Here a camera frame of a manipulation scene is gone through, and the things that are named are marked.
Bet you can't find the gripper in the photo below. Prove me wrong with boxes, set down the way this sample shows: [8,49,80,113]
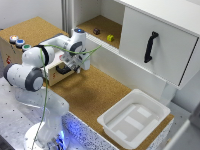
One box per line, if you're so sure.
[60,49,92,72]

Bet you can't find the wooden drawer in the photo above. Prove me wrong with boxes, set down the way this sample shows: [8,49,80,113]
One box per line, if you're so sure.
[42,55,77,87]

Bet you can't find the wooden drawer box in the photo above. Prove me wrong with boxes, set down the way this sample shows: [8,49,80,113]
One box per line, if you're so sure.
[0,16,72,80]

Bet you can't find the purple block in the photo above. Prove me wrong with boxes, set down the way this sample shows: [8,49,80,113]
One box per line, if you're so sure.
[92,27,101,36]

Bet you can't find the yellow block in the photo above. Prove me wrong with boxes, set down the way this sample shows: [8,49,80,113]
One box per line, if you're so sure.
[106,34,115,43]

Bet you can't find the green button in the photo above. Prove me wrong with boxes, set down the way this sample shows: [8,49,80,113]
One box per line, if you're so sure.
[21,43,32,52]

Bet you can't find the blue button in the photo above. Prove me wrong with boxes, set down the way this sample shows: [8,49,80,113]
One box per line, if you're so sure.
[15,38,26,48]

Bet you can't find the white cabinet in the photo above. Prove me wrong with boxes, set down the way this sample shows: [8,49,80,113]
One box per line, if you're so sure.
[61,0,200,107]

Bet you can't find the red button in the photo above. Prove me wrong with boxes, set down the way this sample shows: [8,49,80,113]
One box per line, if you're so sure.
[8,34,19,44]

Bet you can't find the white plastic box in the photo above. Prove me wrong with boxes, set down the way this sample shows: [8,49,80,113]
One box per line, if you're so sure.
[96,88,172,150]

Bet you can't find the white sliding door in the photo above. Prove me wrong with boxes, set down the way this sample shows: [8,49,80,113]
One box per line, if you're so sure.
[117,6,200,89]

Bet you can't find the black drawer handle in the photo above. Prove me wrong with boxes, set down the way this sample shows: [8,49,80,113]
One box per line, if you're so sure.
[55,64,70,76]

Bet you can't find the green cable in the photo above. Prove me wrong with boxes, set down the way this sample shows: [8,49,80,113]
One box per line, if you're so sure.
[31,44,102,150]

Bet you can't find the black door handle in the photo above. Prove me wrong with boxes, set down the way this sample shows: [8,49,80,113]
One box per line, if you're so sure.
[143,30,160,64]

